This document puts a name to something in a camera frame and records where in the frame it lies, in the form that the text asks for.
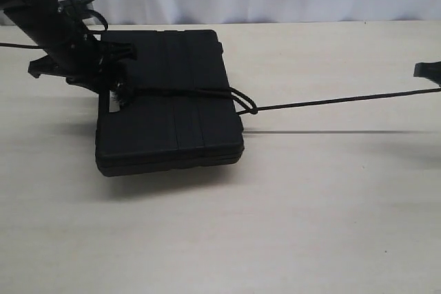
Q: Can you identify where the black cord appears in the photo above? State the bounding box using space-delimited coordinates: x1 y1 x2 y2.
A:
112 82 441 116

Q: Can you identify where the black plastic case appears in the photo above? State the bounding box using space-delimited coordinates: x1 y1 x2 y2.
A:
95 30 245 177

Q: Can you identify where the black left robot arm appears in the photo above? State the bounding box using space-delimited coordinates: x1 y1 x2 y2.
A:
1 0 136 106

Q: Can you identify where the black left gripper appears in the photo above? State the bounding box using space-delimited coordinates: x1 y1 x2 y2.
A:
27 29 137 105

